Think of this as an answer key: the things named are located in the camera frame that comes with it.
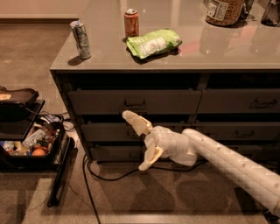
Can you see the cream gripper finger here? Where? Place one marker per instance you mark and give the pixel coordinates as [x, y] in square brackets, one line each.
[152, 154]
[139, 124]

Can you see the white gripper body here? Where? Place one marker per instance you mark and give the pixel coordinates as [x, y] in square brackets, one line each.
[163, 141]

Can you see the drawer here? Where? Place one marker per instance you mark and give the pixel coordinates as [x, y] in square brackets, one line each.
[109, 132]
[255, 150]
[239, 130]
[214, 101]
[107, 153]
[112, 102]

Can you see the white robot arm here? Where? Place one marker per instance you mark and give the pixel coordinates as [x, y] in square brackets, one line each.
[259, 182]

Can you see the dark grey drawer cabinet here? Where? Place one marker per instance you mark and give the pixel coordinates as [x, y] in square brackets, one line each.
[245, 56]

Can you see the black floor bar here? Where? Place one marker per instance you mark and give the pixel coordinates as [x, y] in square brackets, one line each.
[61, 175]

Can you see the green chip bag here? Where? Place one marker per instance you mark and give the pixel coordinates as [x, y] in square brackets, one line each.
[152, 43]

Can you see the black bin with items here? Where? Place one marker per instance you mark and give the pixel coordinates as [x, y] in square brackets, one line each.
[45, 133]

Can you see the orange fruit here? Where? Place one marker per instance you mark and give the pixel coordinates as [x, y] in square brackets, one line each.
[38, 152]

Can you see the orange soda can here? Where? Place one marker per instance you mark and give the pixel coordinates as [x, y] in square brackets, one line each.
[131, 23]

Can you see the silver tall can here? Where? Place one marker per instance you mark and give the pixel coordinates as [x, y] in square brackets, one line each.
[81, 39]

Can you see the black case lid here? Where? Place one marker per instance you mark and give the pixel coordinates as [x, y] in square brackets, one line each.
[20, 97]

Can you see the large jar with label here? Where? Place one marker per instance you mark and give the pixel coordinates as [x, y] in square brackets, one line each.
[223, 12]

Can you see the dark glass object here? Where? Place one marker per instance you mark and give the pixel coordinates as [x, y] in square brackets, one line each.
[270, 16]

